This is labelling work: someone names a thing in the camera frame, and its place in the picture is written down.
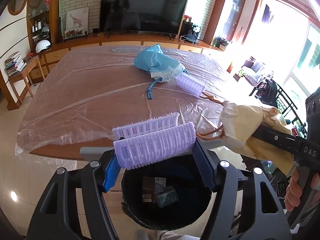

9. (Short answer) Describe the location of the yellow paper bag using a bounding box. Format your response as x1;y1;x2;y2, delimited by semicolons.
196;100;296;176

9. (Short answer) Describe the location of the blue paper bag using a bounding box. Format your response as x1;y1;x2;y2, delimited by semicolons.
133;44;188;82

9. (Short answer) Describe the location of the black trash bin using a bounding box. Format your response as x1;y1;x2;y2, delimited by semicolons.
121;155;212;230

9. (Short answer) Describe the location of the person right hand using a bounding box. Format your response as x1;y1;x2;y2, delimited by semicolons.
285;167;319;211

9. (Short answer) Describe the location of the black metal chair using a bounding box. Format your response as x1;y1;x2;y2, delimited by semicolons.
249;79;307;139

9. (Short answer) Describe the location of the grey foam edge guard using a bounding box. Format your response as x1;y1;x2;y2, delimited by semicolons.
80;147;113;162

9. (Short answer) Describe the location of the potted plant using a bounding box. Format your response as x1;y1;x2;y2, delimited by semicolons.
233;68;246;82

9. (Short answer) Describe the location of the small wooden side table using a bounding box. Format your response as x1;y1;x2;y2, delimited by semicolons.
8;55;45;105

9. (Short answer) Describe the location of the long wooden tv cabinet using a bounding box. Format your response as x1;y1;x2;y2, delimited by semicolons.
39;33;222;75

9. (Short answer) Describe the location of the stack of books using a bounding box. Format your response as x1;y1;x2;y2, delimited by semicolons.
4;51;27;77

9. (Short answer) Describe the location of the black coffee machine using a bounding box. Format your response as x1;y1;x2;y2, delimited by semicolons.
180;15;201;44

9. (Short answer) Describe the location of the white helmet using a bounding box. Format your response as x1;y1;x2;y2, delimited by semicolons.
35;40;51;54

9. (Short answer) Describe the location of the black curved television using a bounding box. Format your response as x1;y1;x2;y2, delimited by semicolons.
99;0;187;35

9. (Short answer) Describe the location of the flower picture frame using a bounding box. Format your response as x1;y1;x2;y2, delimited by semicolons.
63;27;87;40

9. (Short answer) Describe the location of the elephant picture frame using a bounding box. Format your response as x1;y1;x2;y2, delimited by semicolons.
66;7;89;31

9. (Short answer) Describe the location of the round wooden wall frame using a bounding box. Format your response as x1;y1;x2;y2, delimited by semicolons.
8;0;27;16

